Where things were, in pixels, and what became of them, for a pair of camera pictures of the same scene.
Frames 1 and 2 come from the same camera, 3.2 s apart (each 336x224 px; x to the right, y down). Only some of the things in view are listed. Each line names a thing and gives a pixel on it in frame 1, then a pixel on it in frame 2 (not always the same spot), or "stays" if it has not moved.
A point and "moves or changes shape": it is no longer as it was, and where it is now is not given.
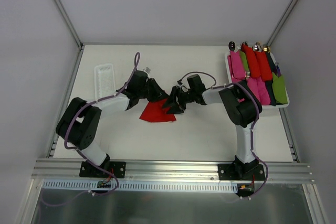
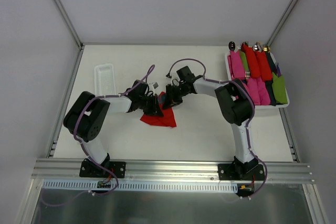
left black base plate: x=117 y=168 stays
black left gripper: x=151 y=89 to x=153 y=104
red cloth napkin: x=154 y=112 moves or changes shape
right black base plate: x=234 y=172 stays
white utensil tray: x=104 y=81 stays
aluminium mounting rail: x=66 y=169 stays
